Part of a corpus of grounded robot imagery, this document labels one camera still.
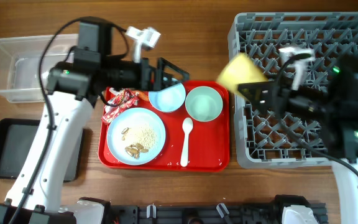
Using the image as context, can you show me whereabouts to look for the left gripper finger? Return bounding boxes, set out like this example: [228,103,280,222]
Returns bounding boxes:
[156,57,190,82]
[155,77,181,91]

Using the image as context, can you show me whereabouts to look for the light blue bowl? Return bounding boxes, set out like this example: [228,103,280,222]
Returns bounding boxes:
[148,83,186,113]

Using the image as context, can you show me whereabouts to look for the orange carrot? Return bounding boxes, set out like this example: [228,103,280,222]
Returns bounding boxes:
[134,90,149,102]

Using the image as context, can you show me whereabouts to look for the yellow cup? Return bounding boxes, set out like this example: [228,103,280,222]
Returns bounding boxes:
[216,53,268,101]

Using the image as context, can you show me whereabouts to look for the red snack wrapper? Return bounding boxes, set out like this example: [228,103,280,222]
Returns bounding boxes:
[101,89,139,124]

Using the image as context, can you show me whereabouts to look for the mint green bowl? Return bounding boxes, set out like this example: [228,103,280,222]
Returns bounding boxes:
[185,86,223,122]

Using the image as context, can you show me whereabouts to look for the white plastic spoon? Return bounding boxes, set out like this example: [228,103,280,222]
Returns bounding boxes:
[180,118,193,167]

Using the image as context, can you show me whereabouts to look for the light blue plate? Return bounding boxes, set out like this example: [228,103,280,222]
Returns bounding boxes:
[106,108,166,166]

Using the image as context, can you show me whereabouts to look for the peanut shell scraps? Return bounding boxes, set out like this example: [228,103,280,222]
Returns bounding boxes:
[121,128,150,159]

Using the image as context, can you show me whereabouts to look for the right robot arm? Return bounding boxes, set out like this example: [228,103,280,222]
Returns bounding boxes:
[237,53,358,195]

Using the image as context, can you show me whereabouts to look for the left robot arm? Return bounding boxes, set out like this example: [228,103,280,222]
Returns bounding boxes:
[0,17,189,223]

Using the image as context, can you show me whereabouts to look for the grey dishwasher rack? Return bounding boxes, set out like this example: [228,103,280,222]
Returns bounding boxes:
[227,12,358,169]

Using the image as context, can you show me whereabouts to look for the red serving tray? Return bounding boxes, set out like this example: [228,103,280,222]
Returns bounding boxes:
[98,80,230,172]

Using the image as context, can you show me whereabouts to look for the clear plastic bin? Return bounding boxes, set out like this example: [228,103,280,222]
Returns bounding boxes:
[0,33,83,104]

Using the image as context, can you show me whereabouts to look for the black plastic tray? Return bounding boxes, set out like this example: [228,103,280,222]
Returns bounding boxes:
[0,118,85,182]

